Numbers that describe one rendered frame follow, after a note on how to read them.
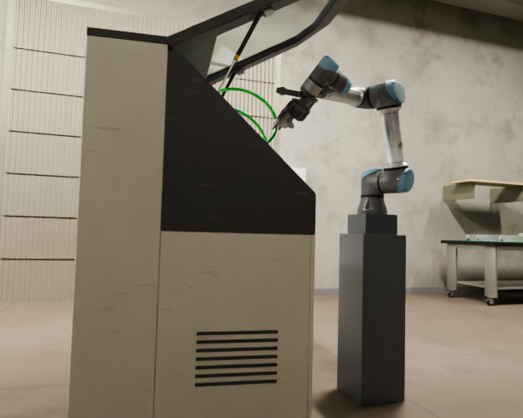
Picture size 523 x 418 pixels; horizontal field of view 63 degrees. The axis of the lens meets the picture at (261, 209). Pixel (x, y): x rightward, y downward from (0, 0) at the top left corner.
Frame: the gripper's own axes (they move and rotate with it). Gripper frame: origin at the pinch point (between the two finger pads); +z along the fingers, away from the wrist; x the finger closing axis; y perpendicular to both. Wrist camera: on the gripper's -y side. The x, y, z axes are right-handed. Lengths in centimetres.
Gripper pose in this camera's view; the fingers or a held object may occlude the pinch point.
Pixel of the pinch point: (276, 126)
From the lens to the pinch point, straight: 187.0
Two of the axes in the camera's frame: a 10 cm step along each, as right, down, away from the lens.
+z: -5.8, 7.2, 3.9
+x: 4.0, -1.6, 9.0
